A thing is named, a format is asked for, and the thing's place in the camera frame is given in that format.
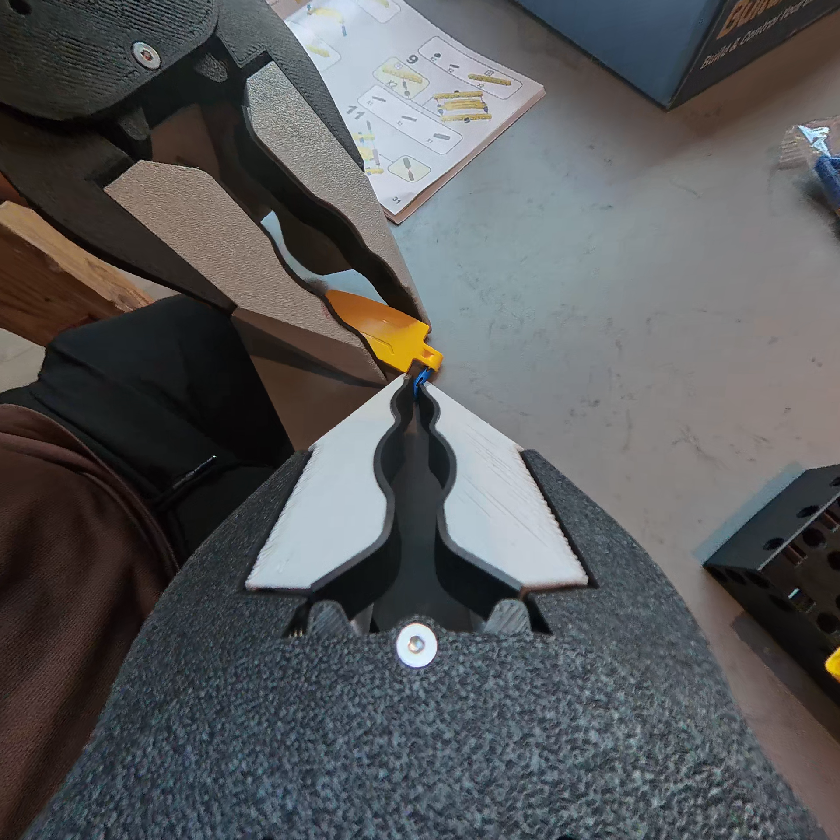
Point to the clear bag yellow grey parts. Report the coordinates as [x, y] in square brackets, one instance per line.
[820, 164]

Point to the yellow curved arc beam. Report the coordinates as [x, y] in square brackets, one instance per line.
[387, 328]

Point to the yellow black brick assembly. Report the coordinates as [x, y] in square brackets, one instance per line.
[781, 564]

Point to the person's brown shirt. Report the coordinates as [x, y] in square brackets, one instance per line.
[65, 590]

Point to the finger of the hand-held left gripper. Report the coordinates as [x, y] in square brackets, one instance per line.
[315, 151]
[216, 243]

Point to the grey desk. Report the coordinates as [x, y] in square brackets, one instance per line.
[590, 295]

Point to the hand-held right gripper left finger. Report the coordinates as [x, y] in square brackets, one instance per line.
[328, 518]

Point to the wooden pillar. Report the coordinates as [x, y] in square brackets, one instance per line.
[59, 275]

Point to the person's black trouser legs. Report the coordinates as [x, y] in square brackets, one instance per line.
[151, 380]

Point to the instruction booklet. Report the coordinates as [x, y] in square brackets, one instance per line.
[426, 98]

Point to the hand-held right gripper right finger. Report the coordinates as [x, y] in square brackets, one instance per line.
[505, 518]

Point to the blue cardboard kit box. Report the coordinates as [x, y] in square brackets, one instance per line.
[623, 46]

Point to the small blue connector pin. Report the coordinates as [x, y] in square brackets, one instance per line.
[420, 378]

